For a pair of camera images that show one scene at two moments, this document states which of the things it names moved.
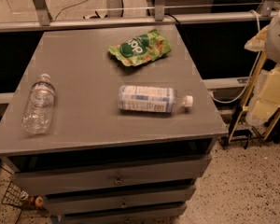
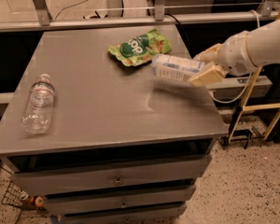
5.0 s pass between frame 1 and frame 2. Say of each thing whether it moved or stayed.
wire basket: stayed
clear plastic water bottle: stayed
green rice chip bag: stayed
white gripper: moved
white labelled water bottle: moved
